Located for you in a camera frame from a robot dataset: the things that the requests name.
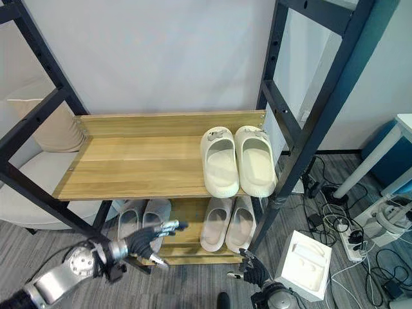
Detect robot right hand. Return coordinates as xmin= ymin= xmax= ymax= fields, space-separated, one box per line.
xmin=227 ymin=248 xmax=272 ymax=286

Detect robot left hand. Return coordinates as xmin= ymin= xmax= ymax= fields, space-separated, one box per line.
xmin=127 ymin=220 xmax=189 ymax=269

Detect narrow wooden rack shelf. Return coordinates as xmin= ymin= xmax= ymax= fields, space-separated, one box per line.
xmin=140 ymin=196 xmax=259 ymax=267

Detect wide wooden rack shelf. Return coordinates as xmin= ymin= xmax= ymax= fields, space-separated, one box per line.
xmin=52 ymin=110 xmax=267 ymax=202

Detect light grey slipper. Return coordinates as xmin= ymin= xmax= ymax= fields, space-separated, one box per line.
xmin=117 ymin=200 xmax=146 ymax=242
xmin=141 ymin=198 xmax=173 ymax=254

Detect pale pink slipper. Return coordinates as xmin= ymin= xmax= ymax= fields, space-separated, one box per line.
xmin=225 ymin=196 xmax=258 ymax=254
xmin=200 ymin=197 xmax=234 ymax=252

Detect white foam packing box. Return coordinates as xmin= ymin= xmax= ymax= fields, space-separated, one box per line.
xmin=273 ymin=229 xmax=334 ymax=303

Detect cream slipper with charm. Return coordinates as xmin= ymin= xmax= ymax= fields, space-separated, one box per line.
xmin=200 ymin=127 xmax=241 ymax=199
xmin=234 ymin=126 xmax=278 ymax=198

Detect white power strip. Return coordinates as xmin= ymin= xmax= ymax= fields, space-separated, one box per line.
xmin=337 ymin=223 xmax=371 ymax=263

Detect black plug device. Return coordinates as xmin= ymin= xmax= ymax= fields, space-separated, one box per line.
xmin=304 ymin=175 xmax=325 ymax=199

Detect white sofa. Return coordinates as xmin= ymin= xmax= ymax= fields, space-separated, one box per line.
xmin=0 ymin=19 xmax=109 ymax=231

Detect beige cushion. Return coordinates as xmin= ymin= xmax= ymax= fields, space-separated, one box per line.
xmin=6 ymin=80 xmax=88 ymax=154

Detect large black power adapter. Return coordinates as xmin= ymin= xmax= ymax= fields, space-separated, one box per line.
xmin=382 ymin=279 xmax=404 ymax=299

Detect white headset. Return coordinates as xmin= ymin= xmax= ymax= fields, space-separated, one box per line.
xmin=373 ymin=203 xmax=412 ymax=235

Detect white table leg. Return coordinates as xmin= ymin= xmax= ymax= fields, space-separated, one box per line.
xmin=333 ymin=126 xmax=404 ymax=199

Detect blue cabinet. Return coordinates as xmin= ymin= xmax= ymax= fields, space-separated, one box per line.
xmin=360 ymin=118 xmax=412 ymax=194

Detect white table top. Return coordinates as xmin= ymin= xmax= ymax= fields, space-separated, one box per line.
xmin=393 ymin=113 xmax=412 ymax=146

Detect white cable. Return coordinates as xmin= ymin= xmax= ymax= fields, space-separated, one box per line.
xmin=321 ymin=202 xmax=379 ymax=309

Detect black cable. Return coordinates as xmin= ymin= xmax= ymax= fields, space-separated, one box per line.
xmin=302 ymin=154 xmax=412 ymax=309

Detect black metal rack frame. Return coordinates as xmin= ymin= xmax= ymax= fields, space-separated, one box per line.
xmin=0 ymin=0 xmax=377 ymax=275

